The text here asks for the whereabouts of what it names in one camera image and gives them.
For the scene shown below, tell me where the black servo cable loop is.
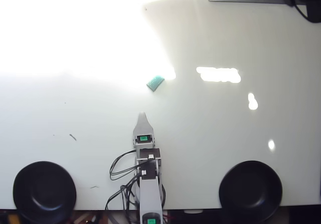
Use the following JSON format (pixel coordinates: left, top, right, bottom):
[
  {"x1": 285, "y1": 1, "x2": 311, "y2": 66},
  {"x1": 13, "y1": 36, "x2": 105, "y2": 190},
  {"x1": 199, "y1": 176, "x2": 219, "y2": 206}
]
[{"x1": 109, "y1": 149, "x2": 141, "y2": 182}]

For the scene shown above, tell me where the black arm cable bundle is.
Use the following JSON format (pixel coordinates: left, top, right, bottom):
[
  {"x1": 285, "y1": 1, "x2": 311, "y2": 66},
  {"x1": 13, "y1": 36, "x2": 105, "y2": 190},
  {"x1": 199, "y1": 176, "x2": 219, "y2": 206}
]
[{"x1": 104, "y1": 176, "x2": 141, "y2": 211}]

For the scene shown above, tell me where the black device with cables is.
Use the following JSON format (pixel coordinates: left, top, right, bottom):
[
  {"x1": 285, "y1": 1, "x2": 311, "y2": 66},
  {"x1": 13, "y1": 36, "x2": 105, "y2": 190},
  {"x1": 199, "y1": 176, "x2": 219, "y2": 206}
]
[{"x1": 262, "y1": 0, "x2": 321, "y2": 24}]

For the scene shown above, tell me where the black round bowl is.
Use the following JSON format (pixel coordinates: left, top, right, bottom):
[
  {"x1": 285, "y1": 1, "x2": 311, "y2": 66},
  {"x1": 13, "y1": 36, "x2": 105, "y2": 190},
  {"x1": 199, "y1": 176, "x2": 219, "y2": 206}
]
[
  {"x1": 12, "y1": 161, "x2": 77, "y2": 224},
  {"x1": 218, "y1": 160, "x2": 284, "y2": 224}
]

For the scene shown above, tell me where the blue cube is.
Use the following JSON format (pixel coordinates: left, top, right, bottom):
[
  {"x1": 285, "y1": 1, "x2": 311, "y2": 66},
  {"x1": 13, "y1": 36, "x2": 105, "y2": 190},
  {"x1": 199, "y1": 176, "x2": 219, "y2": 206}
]
[{"x1": 146, "y1": 74, "x2": 166, "y2": 92}]

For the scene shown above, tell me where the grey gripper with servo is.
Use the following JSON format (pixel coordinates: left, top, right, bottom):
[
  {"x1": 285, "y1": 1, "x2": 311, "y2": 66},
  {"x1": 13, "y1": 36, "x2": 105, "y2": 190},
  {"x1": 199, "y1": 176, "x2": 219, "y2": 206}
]
[{"x1": 132, "y1": 111, "x2": 157, "y2": 150}]

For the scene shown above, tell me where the yellow object under table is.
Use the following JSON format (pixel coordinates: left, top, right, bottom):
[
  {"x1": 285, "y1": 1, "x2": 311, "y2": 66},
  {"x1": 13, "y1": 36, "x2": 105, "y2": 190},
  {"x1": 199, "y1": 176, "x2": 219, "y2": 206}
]
[{"x1": 7, "y1": 212, "x2": 20, "y2": 224}]

